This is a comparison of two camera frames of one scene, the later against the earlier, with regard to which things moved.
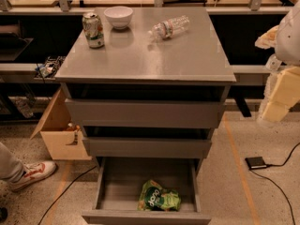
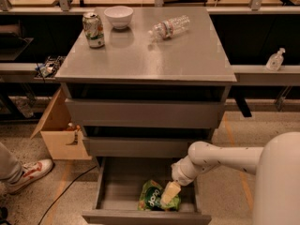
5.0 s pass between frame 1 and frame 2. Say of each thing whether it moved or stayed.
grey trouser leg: stayed
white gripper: moved
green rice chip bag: stayed
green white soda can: stayed
